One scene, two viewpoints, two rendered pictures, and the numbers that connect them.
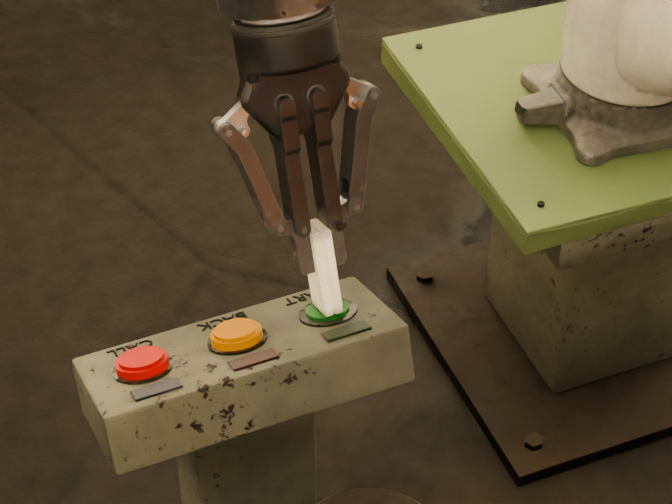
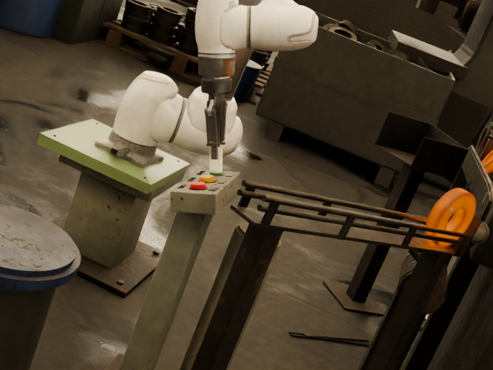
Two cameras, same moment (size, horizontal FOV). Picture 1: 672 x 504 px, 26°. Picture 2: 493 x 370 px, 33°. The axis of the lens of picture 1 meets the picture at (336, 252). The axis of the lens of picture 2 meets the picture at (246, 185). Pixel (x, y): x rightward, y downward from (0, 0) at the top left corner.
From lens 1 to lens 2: 1.69 m
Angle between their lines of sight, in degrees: 55
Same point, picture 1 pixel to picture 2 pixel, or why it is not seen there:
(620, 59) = (152, 128)
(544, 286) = (110, 223)
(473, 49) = (70, 136)
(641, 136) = (150, 158)
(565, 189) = (144, 173)
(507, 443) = (112, 285)
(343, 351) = (235, 178)
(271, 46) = (226, 84)
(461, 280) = not seen: hidden behind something
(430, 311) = not seen: hidden behind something
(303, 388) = (232, 189)
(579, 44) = (135, 125)
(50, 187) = not seen: outside the picture
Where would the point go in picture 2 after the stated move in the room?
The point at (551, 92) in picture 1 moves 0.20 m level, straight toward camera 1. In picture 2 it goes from (119, 144) to (155, 174)
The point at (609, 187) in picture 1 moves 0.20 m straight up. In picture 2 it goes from (154, 172) to (174, 114)
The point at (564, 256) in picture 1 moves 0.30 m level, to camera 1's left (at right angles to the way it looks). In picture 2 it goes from (151, 196) to (78, 203)
